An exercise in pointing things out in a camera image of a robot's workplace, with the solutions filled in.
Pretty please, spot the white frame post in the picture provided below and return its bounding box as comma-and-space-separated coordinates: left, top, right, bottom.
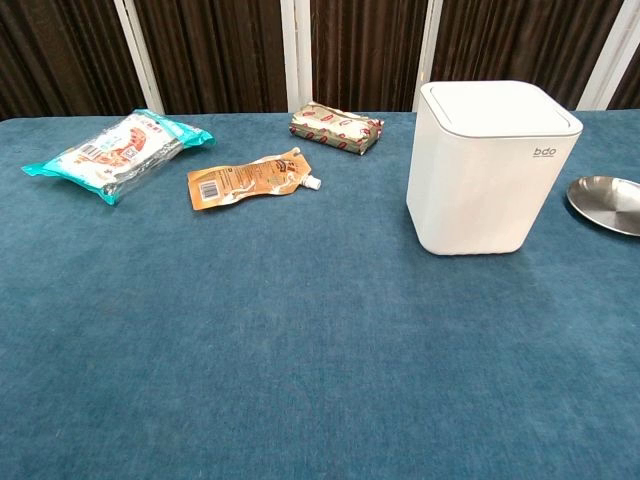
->
279, 0, 312, 112
112, 0, 167, 115
412, 0, 441, 112
605, 0, 640, 110

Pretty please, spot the white plastic bin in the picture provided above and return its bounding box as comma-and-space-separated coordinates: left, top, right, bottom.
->
405, 79, 585, 257

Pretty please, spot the round stainless steel plate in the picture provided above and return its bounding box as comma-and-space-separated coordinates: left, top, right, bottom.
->
565, 175, 640, 235

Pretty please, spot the orange spout pouch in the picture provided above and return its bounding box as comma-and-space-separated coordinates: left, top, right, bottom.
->
186, 146, 322, 213

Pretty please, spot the dark brown curtain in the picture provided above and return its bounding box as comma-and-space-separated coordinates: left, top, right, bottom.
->
0, 0, 640, 121

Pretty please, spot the brown wrapped food package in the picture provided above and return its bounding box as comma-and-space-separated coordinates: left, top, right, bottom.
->
288, 102, 385, 157

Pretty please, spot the blue table mat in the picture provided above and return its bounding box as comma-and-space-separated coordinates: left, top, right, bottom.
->
0, 110, 640, 480

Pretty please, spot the teal white snack package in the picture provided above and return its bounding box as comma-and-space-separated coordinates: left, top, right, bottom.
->
20, 108, 218, 207

